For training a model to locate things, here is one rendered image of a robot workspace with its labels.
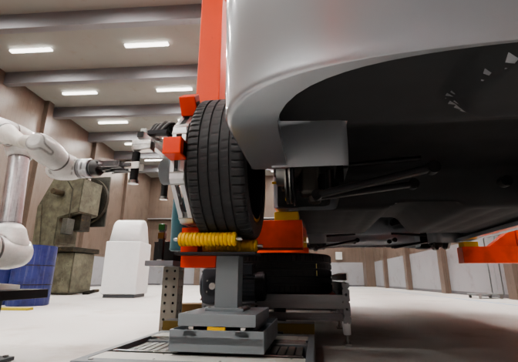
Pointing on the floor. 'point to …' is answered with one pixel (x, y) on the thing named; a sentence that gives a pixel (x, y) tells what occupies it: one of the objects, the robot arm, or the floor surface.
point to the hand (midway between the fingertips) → (134, 166)
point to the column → (171, 293)
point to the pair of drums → (32, 276)
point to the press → (66, 238)
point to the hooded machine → (126, 260)
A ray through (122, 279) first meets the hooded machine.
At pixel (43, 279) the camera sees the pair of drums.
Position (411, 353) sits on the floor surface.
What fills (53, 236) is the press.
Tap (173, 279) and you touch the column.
